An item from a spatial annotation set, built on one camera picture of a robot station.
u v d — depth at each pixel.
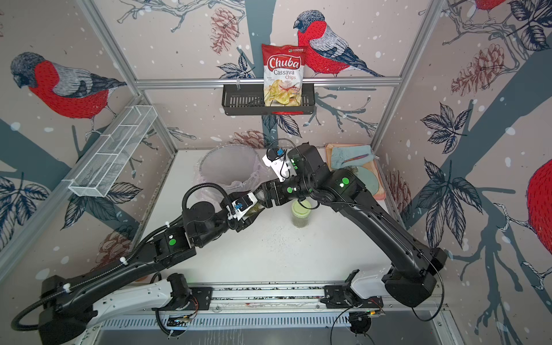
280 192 0.52
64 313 0.39
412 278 0.37
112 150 0.78
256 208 0.62
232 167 0.88
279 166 0.53
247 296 0.75
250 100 1.07
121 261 0.44
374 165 1.13
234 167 0.87
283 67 0.83
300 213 0.81
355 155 1.14
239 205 0.52
